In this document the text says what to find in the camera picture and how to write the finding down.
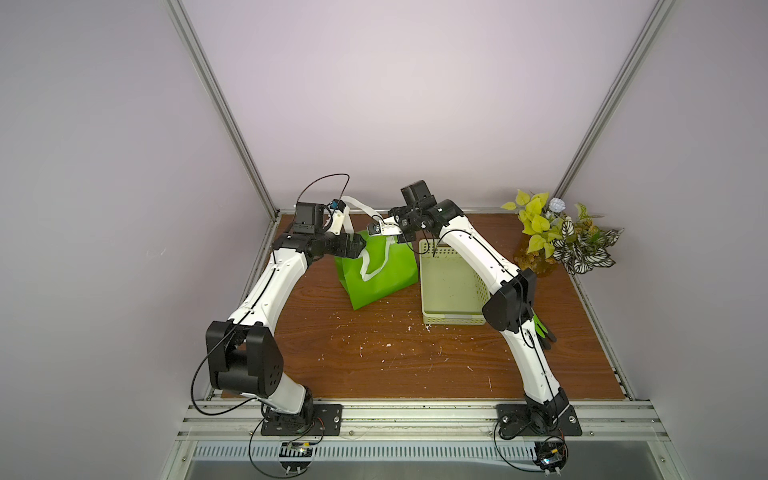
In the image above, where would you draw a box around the aluminium front rail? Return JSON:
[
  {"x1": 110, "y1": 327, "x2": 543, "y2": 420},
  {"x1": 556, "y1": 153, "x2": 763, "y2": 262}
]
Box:
[{"x1": 175, "y1": 399, "x2": 670, "y2": 441}]

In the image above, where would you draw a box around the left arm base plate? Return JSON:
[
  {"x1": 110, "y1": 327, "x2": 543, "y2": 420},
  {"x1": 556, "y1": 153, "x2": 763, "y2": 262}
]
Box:
[{"x1": 260, "y1": 403, "x2": 343, "y2": 437}]

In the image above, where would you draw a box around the right controller board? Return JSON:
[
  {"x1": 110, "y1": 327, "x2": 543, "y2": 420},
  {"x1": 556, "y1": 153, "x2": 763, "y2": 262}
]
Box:
[{"x1": 533, "y1": 437, "x2": 569, "y2": 475}]

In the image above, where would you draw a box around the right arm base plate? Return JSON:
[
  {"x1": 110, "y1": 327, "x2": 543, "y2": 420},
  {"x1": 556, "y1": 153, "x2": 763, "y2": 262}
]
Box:
[{"x1": 496, "y1": 403, "x2": 583, "y2": 440}]

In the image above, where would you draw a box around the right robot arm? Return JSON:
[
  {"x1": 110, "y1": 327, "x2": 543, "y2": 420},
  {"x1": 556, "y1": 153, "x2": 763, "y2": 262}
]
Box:
[{"x1": 388, "y1": 180, "x2": 569, "y2": 432}]

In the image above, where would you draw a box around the potted plant in amber vase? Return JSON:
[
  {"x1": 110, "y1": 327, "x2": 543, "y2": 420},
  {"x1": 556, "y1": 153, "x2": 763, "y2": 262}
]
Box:
[{"x1": 502, "y1": 190, "x2": 623, "y2": 276}]

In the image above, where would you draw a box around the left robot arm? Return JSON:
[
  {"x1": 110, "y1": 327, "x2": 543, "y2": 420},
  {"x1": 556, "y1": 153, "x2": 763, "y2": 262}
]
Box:
[{"x1": 205, "y1": 196, "x2": 366, "y2": 429}]

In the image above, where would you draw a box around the green insulated delivery bag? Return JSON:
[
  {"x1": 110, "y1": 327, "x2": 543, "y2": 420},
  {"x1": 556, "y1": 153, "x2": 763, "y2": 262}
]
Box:
[{"x1": 335, "y1": 196, "x2": 419, "y2": 310}]

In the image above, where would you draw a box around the left controller board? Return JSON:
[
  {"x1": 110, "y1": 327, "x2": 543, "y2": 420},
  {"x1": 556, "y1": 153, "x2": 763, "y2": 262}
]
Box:
[{"x1": 278, "y1": 441, "x2": 315, "y2": 478}]

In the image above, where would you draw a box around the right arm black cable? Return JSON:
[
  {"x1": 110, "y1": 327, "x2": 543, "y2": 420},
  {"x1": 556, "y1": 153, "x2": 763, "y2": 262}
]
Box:
[{"x1": 490, "y1": 413, "x2": 547, "y2": 474}]

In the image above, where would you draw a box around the controller board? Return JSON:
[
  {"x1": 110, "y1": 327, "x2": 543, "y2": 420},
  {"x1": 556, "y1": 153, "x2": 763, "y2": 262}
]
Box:
[
  {"x1": 533, "y1": 437, "x2": 569, "y2": 475},
  {"x1": 278, "y1": 441, "x2": 315, "y2": 478}
]

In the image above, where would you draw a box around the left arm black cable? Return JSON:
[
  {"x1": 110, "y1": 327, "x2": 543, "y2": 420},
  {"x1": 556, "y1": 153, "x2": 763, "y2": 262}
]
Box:
[{"x1": 295, "y1": 172, "x2": 352, "y2": 205}]

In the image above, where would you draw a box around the pale green plastic basket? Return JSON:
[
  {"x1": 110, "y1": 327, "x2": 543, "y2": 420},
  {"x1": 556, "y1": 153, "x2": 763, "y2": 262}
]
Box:
[{"x1": 418, "y1": 239, "x2": 490, "y2": 326}]

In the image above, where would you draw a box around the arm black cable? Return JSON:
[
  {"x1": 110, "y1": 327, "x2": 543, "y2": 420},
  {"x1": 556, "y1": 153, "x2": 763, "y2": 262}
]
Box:
[
  {"x1": 295, "y1": 172, "x2": 352, "y2": 205},
  {"x1": 490, "y1": 413, "x2": 547, "y2": 474}
]

